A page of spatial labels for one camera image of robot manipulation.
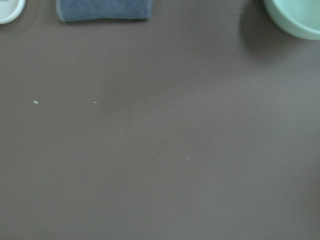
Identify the grey folded cloth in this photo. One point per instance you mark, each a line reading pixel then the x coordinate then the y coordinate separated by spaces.
pixel 86 10

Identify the green bowl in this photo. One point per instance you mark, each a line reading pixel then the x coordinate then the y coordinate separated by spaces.
pixel 299 18

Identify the cream rabbit tray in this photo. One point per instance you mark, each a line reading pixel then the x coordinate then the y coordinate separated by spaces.
pixel 10 10

